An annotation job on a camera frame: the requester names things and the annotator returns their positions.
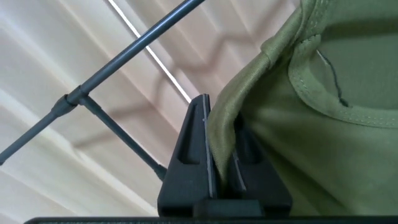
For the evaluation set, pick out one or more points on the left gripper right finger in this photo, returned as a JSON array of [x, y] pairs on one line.
[[264, 186]]

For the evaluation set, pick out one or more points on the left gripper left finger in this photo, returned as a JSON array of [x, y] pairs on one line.
[[186, 180]]

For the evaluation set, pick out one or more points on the green long-sleeved shirt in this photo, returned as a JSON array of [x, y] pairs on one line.
[[311, 155]]

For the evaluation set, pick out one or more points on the black clothes rack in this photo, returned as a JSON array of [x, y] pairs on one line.
[[140, 43]]

